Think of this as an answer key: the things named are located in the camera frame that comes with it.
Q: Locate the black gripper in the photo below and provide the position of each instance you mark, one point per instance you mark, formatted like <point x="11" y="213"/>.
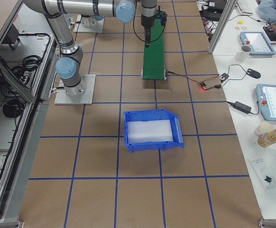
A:
<point x="147" y="23"/>

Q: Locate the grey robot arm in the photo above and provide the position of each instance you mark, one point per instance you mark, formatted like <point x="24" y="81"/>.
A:
<point x="71" y="53"/>

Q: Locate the green conveyor belt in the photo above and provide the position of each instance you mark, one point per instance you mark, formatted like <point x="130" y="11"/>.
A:
<point x="153" y="56"/>

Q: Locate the small sensor board red LED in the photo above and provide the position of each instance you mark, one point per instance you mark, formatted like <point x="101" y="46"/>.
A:
<point x="203" y="86"/>

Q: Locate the blue plastic bin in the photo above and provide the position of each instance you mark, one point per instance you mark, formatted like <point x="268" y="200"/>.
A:
<point x="152" y="115"/>

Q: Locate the white mug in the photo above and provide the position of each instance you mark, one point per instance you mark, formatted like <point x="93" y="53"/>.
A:
<point x="243" y="53"/>

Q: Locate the white foam pad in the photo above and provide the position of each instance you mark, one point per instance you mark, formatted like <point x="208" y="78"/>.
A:
<point x="149" y="131"/>

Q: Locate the teach pendant tablet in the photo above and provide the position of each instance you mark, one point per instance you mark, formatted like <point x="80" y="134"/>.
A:
<point x="258" y="42"/>
<point x="266" y="96"/>

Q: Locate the black computer mouse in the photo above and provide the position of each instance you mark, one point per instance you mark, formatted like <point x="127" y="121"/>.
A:
<point x="254" y="74"/>

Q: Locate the black power adapter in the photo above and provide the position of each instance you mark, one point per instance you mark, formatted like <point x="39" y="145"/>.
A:
<point x="242" y="107"/>

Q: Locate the white plastic cup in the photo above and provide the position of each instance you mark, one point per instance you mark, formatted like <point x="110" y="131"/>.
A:
<point x="263" y="128"/>

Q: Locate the drink can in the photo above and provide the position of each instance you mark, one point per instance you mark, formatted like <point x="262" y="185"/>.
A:
<point x="267" y="139"/>

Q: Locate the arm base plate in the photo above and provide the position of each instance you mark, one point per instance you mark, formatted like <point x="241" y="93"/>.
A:
<point x="90" y="24"/>
<point x="78" y="95"/>

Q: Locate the aluminium frame post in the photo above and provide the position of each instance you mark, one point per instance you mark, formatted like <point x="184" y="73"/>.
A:
<point x="221" y="25"/>

